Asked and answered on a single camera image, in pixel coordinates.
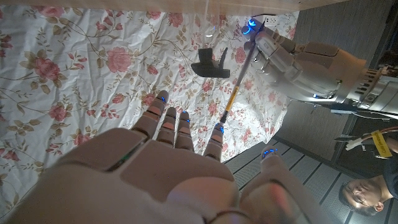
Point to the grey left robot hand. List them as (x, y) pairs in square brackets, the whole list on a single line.
[(311, 71)]

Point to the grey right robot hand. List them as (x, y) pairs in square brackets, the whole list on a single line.
[(155, 186)]

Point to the white power strip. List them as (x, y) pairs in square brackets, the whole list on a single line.
[(270, 20)]

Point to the clear spray bottle black nozzle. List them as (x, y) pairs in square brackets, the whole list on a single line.
[(208, 68)]

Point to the person in dark shirt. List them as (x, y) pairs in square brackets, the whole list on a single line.
[(363, 193)]

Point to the floral backdrop cloth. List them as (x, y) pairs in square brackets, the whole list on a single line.
[(77, 77)]

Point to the black mechanical pencil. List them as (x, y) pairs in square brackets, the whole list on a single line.
[(232, 98)]

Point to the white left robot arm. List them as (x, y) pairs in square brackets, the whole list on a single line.
[(382, 93)]

